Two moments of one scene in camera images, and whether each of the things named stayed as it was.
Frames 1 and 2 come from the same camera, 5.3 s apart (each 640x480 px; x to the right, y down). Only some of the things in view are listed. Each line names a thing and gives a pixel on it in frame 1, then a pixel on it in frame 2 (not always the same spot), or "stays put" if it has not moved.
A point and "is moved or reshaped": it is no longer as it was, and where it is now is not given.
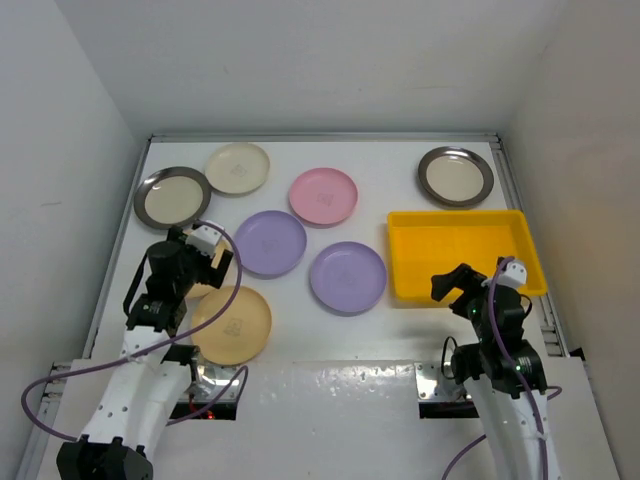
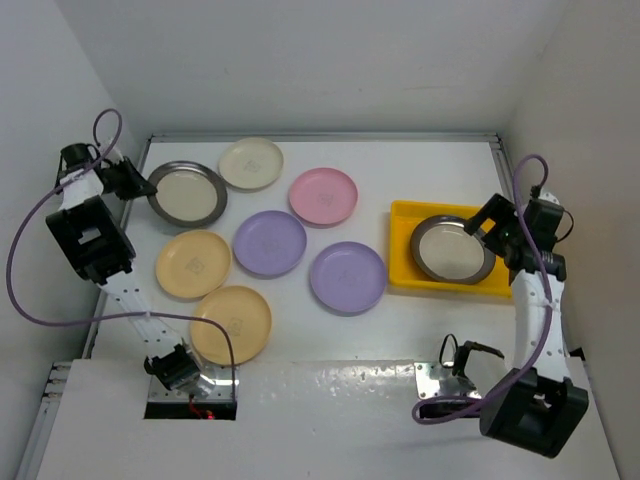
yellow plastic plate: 240,333 stays put
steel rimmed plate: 172,196 is moved or reshaped
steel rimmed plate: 455,176 to 445,251
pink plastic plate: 323,197 stays put
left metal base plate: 211,385 stays put
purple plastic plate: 270,243 stays put
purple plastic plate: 348,276 stays put
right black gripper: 462,278 to 496,209
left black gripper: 209,275 to 133,179
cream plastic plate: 237,168 is moved or reshaped
